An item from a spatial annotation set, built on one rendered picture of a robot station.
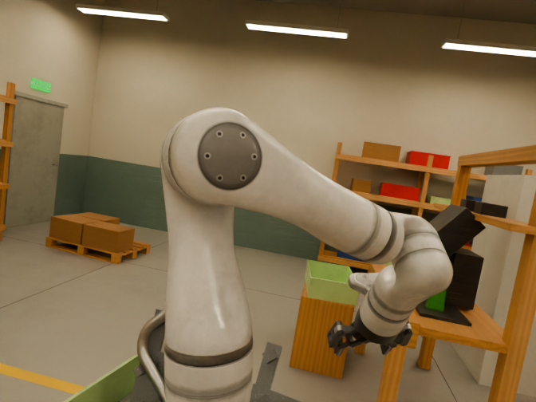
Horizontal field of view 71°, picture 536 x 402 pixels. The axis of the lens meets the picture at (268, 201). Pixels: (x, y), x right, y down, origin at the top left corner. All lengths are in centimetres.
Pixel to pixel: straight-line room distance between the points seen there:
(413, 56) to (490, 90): 141
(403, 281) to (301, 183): 22
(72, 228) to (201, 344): 557
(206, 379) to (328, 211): 20
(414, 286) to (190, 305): 28
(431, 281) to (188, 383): 30
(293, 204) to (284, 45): 713
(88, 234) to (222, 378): 538
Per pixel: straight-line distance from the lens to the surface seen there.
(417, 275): 51
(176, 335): 39
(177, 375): 40
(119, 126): 828
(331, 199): 39
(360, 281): 68
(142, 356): 122
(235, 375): 40
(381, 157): 653
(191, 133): 32
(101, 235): 560
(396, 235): 47
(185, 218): 40
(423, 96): 730
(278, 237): 718
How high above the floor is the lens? 165
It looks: 6 degrees down
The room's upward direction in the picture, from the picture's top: 9 degrees clockwise
